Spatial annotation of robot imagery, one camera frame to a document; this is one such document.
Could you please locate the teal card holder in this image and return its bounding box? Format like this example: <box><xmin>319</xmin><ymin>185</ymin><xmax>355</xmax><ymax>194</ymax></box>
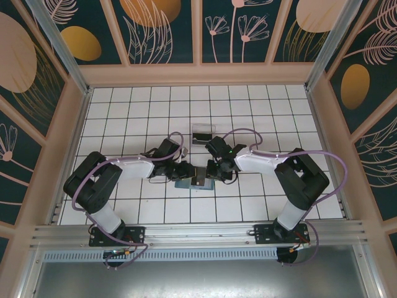
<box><xmin>174</xmin><ymin>179</ymin><xmax>215</xmax><ymax>191</ymax></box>

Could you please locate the clear acrylic box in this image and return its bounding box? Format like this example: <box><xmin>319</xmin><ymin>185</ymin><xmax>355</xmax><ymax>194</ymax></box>
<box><xmin>191</xmin><ymin>123</ymin><xmax>217</xmax><ymax>147</ymax></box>

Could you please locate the grey metal sheet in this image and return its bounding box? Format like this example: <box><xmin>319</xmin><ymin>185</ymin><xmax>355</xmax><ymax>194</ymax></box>
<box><xmin>32</xmin><ymin>244</ymin><xmax>384</xmax><ymax>298</ymax></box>

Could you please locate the small circuit board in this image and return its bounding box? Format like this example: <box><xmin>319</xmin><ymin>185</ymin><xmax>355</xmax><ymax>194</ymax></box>
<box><xmin>104</xmin><ymin>249</ymin><xmax>133</xmax><ymax>258</ymax></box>

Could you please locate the aluminium mounting rail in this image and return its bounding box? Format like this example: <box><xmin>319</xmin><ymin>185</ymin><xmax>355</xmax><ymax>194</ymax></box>
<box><xmin>30</xmin><ymin>220</ymin><xmax>372</xmax><ymax>249</ymax></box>

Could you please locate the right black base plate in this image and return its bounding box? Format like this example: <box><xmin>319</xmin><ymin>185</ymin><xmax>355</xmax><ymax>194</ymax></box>
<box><xmin>253</xmin><ymin>223</ymin><xmax>311</xmax><ymax>245</ymax></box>

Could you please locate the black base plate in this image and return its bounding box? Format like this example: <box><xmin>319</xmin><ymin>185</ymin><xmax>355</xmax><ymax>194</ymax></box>
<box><xmin>89</xmin><ymin>225</ymin><xmax>146</xmax><ymax>248</ymax></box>
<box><xmin>253</xmin><ymin>223</ymin><xmax>311</xmax><ymax>245</ymax></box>

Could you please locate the grey slotted cable duct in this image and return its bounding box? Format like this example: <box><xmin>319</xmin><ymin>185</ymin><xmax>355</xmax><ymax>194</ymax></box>
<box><xmin>43</xmin><ymin>247</ymin><xmax>279</xmax><ymax>262</ymax></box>

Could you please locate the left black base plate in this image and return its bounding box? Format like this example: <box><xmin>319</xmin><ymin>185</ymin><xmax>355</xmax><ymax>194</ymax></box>
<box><xmin>89</xmin><ymin>225</ymin><xmax>146</xmax><ymax>248</ymax></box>

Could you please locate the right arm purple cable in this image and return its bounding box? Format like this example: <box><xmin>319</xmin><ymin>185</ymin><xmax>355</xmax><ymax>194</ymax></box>
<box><xmin>221</xmin><ymin>128</ymin><xmax>348</xmax><ymax>268</ymax></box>

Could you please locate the aluminium corner post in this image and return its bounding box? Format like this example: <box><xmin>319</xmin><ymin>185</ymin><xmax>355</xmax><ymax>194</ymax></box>
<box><xmin>25</xmin><ymin>0</ymin><xmax>94</xmax><ymax>96</ymax></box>
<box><xmin>305</xmin><ymin>0</ymin><xmax>364</xmax><ymax>91</ymax></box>

